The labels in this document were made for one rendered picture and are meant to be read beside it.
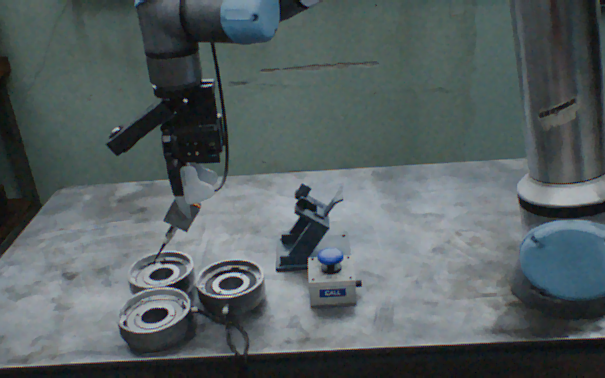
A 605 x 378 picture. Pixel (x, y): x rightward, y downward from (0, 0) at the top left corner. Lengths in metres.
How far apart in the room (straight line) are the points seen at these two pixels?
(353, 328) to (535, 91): 0.41
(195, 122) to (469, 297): 0.48
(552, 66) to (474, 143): 1.99
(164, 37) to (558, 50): 0.48
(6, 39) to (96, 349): 1.91
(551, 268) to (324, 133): 1.88
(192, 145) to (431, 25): 1.70
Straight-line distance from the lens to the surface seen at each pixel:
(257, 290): 0.94
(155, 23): 0.86
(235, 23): 0.80
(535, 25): 0.69
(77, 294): 1.08
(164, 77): 0.88
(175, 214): 0.98
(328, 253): 0.93
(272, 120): 2.55
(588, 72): 0.71
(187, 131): 0.90
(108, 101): 2.64
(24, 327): 1.05
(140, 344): 0.90
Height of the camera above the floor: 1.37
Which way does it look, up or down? 26 degrees down
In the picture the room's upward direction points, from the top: 4 degrees counter-clockwise
